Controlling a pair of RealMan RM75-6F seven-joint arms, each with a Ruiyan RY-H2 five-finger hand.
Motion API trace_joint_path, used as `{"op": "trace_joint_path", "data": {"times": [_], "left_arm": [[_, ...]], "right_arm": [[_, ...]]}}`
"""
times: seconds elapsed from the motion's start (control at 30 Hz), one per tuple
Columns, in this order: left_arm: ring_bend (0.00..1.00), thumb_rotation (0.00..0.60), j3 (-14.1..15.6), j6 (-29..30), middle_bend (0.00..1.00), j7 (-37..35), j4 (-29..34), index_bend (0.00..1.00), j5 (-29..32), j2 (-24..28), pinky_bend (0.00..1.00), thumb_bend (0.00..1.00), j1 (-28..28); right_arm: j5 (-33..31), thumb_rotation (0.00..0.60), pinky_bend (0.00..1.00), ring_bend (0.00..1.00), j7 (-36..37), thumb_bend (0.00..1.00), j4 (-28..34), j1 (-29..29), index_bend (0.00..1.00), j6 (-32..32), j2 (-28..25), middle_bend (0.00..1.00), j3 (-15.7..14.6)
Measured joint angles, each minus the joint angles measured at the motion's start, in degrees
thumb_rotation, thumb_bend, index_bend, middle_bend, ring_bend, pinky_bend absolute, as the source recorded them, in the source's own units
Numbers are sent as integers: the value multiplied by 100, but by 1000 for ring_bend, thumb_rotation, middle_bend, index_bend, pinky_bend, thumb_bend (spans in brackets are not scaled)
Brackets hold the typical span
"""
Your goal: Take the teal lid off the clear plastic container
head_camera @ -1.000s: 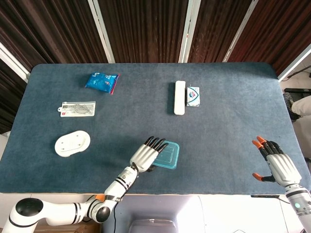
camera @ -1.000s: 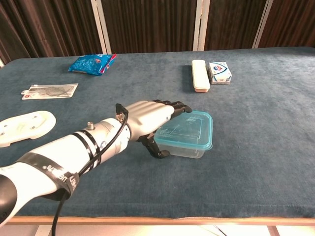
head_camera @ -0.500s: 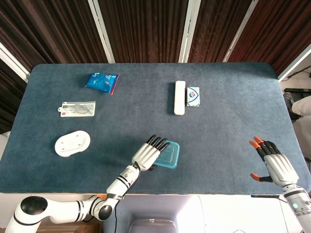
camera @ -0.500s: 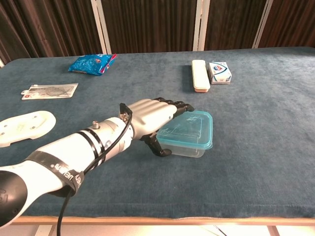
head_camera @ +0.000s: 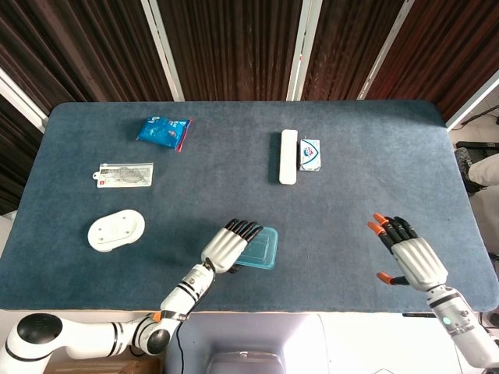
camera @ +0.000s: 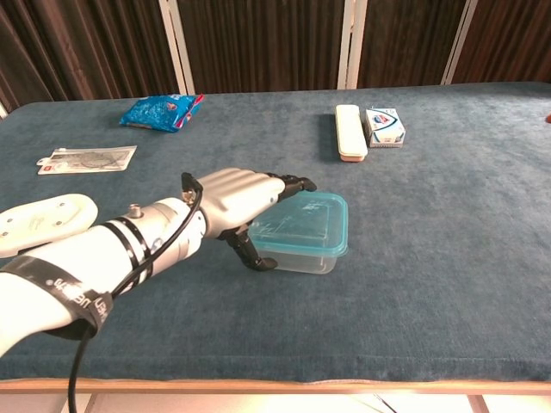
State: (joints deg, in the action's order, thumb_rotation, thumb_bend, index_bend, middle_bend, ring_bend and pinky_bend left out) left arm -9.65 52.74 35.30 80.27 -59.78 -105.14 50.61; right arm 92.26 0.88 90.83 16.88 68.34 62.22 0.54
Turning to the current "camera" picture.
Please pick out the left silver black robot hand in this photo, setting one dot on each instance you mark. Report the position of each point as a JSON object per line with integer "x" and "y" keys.
{"x": 241, "y": 193}

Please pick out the clear teal plastic container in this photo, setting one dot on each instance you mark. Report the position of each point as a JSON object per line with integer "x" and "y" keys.
{"x": 310, "y": 223}

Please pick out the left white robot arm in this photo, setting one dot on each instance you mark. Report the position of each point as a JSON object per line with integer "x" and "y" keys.
{"x": 107, "y": 249}

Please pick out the small white blue packet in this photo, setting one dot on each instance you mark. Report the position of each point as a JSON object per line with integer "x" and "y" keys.
{"x": 385, "y": 125}

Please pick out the blue snack bag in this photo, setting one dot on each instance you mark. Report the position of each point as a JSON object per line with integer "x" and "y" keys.
{"x": 155, "y": 112}

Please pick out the long white plastic case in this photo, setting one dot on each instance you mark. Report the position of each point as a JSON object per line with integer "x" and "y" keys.
{"x": 349, "y": 131}

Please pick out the dark brown curtain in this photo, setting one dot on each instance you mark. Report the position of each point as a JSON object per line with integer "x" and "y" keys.
{"x": 258, "y": 43}

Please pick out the ruler set in clear pouch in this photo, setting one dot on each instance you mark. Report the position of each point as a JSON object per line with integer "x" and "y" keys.
{"x": 86, "y": 159}

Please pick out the blue felt table cloth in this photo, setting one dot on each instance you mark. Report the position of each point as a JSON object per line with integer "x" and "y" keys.
{"x": 430, "y": 258}

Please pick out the white oval plastic base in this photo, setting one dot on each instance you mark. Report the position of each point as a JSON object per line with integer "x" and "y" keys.
{"x": 43, "y": 219}

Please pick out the white frame post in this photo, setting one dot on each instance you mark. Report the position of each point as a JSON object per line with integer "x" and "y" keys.
{"x": 2, "y": 111}
{"x": 176, "y": 47}
{"x": 351, "y": 43}
{"x": 458, "y": 43}

